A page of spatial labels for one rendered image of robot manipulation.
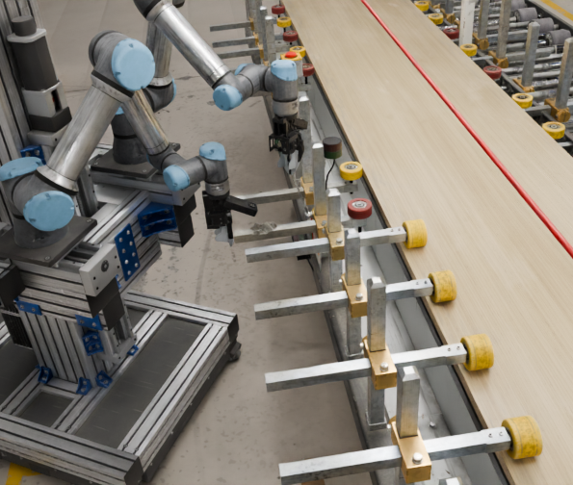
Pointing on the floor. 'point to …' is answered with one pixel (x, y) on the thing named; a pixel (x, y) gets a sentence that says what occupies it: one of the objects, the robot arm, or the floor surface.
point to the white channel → (466, 22)
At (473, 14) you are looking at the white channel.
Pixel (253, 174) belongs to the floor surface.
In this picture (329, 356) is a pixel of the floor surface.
